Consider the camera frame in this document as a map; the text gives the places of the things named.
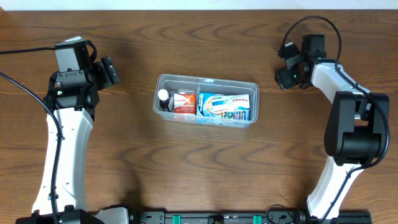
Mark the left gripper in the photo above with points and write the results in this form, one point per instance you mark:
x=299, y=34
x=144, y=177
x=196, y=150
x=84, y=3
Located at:
x=109, y=70

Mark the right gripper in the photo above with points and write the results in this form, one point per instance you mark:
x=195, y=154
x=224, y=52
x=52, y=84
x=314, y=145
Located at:
x=283, y=78

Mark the dark bottle white cap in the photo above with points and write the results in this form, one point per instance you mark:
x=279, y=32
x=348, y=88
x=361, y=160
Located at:
x=165, y=100

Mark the red Panadol box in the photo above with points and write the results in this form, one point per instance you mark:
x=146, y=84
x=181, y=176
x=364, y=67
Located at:
x=185, y=103

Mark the white Panadol box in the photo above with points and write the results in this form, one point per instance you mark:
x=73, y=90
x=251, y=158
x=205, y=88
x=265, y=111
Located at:
x=228, y=103

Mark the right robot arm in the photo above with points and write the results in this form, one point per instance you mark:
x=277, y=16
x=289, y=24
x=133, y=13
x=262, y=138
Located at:
x=357, y=133

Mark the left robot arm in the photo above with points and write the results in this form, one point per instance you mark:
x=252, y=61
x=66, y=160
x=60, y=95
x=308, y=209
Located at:
x=70, y=101

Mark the clear plastic container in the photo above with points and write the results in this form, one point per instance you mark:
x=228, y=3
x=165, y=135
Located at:
x=185, y=85

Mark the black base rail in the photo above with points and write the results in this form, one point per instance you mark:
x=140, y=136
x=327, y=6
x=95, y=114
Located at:
x=273, y=216

